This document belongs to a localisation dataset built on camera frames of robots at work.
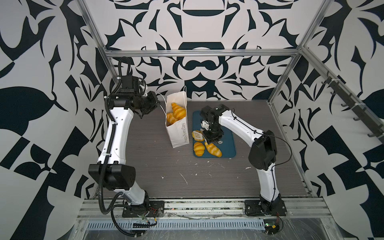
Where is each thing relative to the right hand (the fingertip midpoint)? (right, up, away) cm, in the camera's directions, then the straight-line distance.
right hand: (209, 140), depth 86 cm
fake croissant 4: (+3, -6, +5) cm, 8 cm away
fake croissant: (-9, +1, +11) cm, 14 cm away
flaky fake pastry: (-23, +12, +5) cm, 26 cm away
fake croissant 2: (-18, +16, +1) cm, 24 cm away
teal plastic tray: (+11, -5, +6) cm, 14 cm away
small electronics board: (+27, -38, -15) cm, 49 cm away
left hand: (-25, +22, -13) cm, 36 cm away
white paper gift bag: (-18, +6, -5) cm, 19 cm away
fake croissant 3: (-6, -6, +5) cm, 9 cm away
